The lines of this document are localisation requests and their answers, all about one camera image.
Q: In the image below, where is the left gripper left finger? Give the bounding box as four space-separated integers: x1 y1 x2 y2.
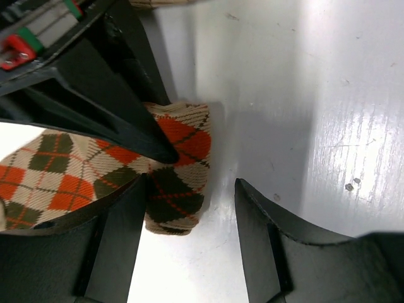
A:
1 175 146 302

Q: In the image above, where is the orange green argyle sock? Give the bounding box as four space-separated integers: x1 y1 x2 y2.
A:
1 103 211 235

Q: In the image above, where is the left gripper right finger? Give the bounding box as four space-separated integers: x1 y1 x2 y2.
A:
235 179 403 302

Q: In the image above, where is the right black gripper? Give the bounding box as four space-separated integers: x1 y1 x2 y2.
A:
1 1 179 164

